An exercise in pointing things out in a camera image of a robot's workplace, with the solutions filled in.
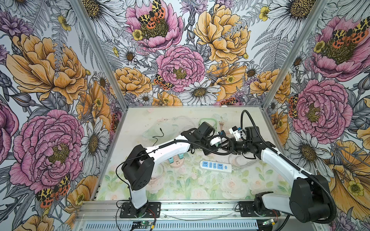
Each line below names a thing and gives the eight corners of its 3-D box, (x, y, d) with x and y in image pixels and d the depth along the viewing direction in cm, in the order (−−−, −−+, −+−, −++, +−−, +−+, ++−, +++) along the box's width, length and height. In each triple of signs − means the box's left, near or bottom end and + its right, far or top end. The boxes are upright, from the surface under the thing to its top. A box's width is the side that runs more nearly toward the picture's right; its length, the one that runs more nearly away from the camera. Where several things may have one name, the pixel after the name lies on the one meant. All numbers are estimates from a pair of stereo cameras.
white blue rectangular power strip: (199, 168, 90) (199, 166, 88) (199, 161, 93) (200, 159, 91) (230, 172, 89) (232, 170, 86) (230, 165, 92) (231, 163, 89)
